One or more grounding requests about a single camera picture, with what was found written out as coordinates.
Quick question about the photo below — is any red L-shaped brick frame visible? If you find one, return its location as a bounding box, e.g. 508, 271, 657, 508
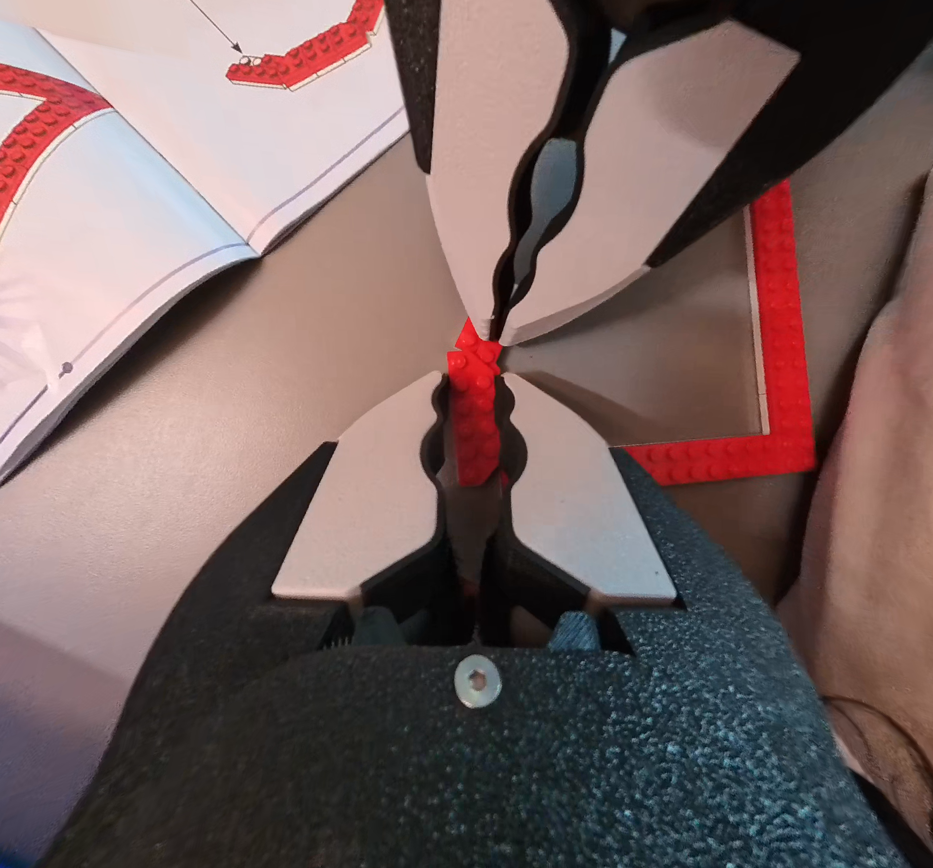
623, 179, 817, 487

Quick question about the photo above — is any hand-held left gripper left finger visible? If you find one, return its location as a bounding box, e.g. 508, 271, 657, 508
271, 370, 449, 601

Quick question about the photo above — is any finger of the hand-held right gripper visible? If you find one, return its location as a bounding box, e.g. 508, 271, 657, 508
425, 0, 612, 334
498, 18, 803, 349

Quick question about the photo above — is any grey desk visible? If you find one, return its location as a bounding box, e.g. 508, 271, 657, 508
0, 59, 933, 672

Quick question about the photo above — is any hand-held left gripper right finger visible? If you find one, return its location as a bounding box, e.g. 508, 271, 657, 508
498, 370, 679, 603

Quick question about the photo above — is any person's beige shirt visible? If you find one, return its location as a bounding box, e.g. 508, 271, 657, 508
776, 168, 933, 868

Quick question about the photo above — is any white instruction booklet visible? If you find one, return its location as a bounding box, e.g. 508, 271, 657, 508
0, 0, 413, 483

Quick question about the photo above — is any long red brick strip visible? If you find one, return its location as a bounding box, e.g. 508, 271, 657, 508
446, 350, 511, 490

